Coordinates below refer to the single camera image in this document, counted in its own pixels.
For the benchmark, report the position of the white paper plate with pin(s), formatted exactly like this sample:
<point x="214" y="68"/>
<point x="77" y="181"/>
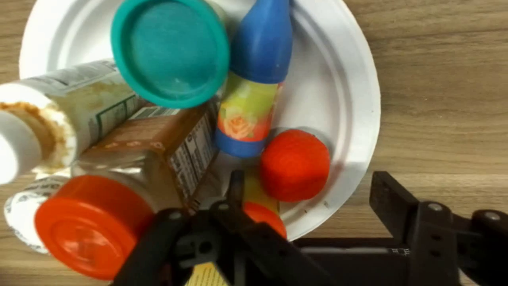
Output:
<point x="334" y="80"/>

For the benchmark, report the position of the pill bottle green label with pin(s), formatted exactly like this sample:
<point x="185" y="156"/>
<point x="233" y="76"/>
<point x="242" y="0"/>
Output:
<point x="80" y="111"/>

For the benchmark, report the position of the pill bottle dark blue label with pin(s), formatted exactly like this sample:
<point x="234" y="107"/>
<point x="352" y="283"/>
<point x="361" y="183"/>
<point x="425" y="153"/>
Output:
<point x="25" y="211"/>

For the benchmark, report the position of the spice jar orange lid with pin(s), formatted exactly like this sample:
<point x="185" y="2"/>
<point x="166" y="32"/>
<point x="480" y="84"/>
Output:
<point x="153" y="153"/>

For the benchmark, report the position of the blue bottle orange label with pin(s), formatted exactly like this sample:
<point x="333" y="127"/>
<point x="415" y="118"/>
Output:
<point x="255" y="95"/>

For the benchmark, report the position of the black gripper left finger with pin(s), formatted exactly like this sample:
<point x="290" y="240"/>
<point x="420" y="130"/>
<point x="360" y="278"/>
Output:
<point x="264" y="254"/>

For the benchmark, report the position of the orange plush ball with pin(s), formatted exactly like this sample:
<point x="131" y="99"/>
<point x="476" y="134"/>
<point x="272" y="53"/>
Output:
<point x="295" y="165"/>

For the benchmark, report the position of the small tub teal lid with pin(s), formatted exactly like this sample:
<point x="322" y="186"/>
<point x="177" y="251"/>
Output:
<point x="169" y="49"/>

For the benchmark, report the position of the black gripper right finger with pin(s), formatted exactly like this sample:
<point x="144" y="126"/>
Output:
<point x="430" y="238"/>

